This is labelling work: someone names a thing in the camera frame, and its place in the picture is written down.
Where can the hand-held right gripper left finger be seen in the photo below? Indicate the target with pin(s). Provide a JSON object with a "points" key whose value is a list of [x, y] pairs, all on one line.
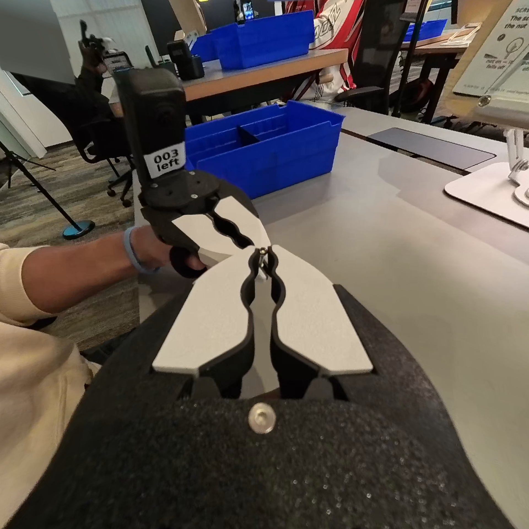
{"points": [[206, 322]]}

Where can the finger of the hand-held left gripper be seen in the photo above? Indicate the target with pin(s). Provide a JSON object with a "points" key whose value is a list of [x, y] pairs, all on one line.
{"points": [[248, 223], [198, 233]]}

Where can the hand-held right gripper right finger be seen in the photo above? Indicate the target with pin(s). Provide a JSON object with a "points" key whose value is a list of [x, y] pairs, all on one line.
{"points": [[314, 322]]}

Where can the small steel bolt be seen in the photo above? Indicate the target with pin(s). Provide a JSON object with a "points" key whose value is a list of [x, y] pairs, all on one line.
{"points": [[263, 260]]}

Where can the blue divided plastic bin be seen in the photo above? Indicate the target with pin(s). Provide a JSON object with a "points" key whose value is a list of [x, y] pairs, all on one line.
{"points": [[268, 165]]}

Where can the person's left forearm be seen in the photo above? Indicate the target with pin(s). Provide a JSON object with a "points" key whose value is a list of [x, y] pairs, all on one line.
{"points": [[82, 272]]}

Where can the black charging dock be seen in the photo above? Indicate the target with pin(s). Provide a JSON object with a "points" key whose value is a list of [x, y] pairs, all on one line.
{"points": [[184, 62]]}

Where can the printed marker sign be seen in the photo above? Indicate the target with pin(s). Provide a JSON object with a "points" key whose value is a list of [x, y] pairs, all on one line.
{"points": [[118, 62]]}

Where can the blue wristband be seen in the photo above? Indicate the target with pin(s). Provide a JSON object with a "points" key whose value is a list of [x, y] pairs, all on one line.
{"points": [[126, 246]]}

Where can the small blue plastic bin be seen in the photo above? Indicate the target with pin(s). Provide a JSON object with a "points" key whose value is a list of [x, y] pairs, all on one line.
{"points": [[202, 47]]}

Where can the dark pants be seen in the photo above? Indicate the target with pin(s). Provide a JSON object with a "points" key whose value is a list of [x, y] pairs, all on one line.
{"points": [[107, 349]]}

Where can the wooden backing board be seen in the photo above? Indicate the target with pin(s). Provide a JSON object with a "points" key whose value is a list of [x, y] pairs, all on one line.
{"points": [[479, 41], [186, 14]]}

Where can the grey table with wooden edge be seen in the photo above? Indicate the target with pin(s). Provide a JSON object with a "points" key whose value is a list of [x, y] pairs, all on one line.
{"points": [[264, 74]]}

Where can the black tripod with blue base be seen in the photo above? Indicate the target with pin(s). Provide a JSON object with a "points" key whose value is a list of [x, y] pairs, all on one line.
{"points": [[78, 231]]}

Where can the large blue plastic bin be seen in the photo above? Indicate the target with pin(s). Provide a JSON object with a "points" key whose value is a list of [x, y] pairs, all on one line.
{"points": [[264, 45]]}

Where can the dark desk inlay panel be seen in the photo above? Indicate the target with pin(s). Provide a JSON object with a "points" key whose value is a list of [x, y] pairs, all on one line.
{"points": [[430, 148]]}

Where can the white metal document stand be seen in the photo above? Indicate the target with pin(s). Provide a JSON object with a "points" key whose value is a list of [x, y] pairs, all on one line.
{"points": [[479, 194]]}

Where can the dark red backpack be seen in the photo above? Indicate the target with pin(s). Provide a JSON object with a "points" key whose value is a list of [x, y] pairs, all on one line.
{"points": [[417, 97]]}

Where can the black mesh office chair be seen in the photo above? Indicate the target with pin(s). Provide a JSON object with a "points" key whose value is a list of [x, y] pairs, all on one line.
{"points": [[372, 49]]}

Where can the wooden topped desk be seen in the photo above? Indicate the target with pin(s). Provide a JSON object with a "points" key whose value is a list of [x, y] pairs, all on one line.
{"points": [[438, 46]]}

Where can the shallow blue plastic bin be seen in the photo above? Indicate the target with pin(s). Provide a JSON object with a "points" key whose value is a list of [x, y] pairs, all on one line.
{"points": [[430, 31]]}

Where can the printed instruction sheet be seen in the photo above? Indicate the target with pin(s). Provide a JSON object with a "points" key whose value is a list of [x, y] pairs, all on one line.
{"points": [[496, 49]]}

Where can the black camera device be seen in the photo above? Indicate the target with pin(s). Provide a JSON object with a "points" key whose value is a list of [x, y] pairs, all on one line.
{"points": [[247, 10]]}

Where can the pale wooden frame pieces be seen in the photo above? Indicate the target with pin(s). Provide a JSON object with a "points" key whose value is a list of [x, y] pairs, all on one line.
{"points": [[461, 35]]}

